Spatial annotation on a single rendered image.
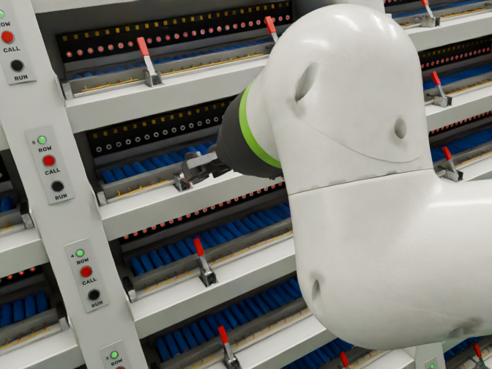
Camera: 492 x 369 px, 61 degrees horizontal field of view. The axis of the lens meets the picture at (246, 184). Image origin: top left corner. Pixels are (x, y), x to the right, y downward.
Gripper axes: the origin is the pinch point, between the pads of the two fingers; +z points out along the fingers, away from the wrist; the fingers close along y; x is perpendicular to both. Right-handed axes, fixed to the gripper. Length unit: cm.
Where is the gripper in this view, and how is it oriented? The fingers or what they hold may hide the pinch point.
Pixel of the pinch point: (208, 168)
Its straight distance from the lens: 62.6
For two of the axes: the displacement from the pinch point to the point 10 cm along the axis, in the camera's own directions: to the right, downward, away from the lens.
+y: 8.8, -3.0, 3.8
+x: -3.3, -9.5, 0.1
